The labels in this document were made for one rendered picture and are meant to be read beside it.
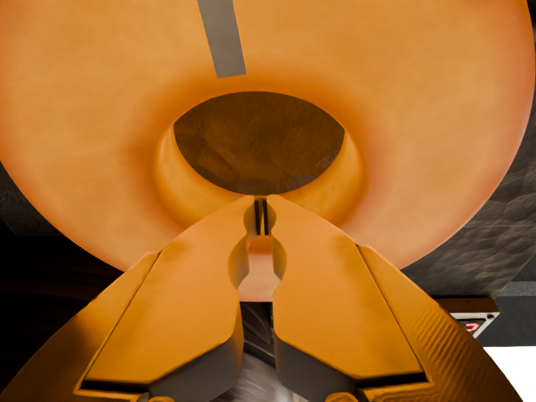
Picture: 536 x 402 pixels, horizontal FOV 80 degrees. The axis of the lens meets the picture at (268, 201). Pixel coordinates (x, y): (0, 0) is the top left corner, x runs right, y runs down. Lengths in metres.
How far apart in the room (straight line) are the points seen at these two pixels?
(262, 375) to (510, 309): 9.15
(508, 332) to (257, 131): 8.91
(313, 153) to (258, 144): 0.03
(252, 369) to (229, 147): 0.20
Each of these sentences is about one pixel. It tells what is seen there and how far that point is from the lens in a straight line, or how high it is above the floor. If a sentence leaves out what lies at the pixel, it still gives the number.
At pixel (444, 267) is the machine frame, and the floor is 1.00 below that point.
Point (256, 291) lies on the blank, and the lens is 0.16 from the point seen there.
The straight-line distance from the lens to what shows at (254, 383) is 0.31.
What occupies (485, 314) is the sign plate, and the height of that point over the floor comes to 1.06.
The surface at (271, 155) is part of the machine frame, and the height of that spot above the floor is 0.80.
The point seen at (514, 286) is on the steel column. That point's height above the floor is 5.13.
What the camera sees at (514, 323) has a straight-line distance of 9.22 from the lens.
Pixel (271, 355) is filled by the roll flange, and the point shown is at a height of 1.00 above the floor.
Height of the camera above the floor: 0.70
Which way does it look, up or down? 44 degrees up
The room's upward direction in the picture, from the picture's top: 178 degrees clockwise
